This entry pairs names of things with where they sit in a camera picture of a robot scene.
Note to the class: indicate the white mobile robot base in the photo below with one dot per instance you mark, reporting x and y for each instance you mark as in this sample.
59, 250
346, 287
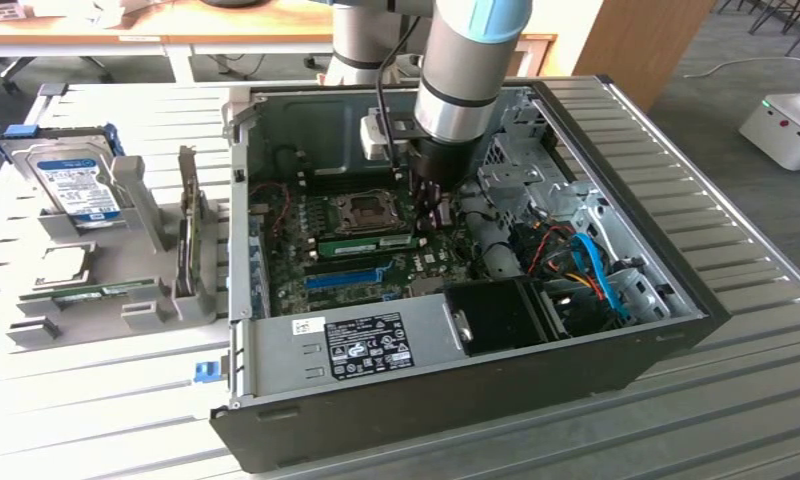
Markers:
790, 130

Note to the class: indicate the blue case latch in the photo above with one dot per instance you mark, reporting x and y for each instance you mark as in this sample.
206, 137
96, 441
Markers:
207, 373

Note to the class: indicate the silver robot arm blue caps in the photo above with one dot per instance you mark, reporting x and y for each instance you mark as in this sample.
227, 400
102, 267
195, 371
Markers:
470, 65

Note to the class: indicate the green motherboard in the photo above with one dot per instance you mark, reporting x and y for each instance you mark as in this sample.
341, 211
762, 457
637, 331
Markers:
287, 280

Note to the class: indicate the grey power supply with label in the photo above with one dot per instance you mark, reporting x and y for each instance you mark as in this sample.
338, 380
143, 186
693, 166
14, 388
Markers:
287, 360

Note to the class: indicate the graphics card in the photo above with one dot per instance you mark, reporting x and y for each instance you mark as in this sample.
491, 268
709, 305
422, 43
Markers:
190, 225

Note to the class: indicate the wooden cabinet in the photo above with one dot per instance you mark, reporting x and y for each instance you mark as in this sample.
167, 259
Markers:
641, 45

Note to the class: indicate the black open PC case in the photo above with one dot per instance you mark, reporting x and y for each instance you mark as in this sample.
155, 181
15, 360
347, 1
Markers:
441, 425

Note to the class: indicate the silver CPU chip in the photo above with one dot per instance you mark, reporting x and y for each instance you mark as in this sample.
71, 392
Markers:
63, 267

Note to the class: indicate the hard disk in blue caddy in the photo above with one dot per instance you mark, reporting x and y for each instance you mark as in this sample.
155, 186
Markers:
74, 175

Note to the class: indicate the black office chair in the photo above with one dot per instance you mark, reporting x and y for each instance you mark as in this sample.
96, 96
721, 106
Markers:
788, 20

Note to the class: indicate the CPU socket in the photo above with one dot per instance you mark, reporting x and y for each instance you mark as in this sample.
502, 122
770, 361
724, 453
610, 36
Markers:
369, 212

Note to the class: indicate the black fan shroud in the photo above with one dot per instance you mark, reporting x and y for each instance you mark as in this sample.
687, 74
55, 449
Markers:
494, 312

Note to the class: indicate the wooden top desk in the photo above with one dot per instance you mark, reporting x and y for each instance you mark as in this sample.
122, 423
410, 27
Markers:
140, 35

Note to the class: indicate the grey parts rack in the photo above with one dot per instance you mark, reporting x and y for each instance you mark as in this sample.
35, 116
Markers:
134, 250

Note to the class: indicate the silver disk bay cage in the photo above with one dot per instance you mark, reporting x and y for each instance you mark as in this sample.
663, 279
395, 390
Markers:
574, 200

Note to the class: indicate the green RAM stick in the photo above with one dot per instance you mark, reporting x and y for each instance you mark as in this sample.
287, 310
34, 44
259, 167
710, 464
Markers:
87, 292
367, 245

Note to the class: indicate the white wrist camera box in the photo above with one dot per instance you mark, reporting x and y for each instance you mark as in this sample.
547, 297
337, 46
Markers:
377, 135

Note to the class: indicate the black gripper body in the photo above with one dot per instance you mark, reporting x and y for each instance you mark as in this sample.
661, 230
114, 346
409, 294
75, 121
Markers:
446, 160

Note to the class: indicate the blue expansion slot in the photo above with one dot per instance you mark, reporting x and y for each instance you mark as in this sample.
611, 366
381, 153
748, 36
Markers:
342, 280

